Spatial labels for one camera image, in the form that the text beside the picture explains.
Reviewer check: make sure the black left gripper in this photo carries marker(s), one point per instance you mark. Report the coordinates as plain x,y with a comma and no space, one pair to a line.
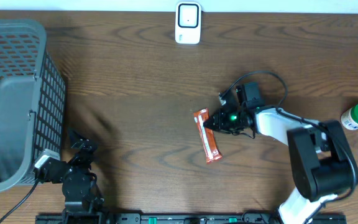
86,147

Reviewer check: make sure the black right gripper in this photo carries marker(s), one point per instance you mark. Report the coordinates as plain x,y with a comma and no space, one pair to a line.
218,122

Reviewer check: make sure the red Top chocolate bar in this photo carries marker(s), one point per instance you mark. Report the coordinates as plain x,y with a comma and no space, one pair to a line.
207,136

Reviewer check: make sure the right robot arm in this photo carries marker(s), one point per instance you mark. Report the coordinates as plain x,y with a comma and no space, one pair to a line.
322,164

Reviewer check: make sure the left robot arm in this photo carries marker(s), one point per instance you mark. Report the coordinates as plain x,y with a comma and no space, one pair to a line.
83,199

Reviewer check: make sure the grey plastic basket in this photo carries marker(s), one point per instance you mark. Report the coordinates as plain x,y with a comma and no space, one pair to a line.
32,101

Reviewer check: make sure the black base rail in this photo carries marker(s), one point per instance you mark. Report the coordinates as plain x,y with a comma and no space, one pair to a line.
136,218

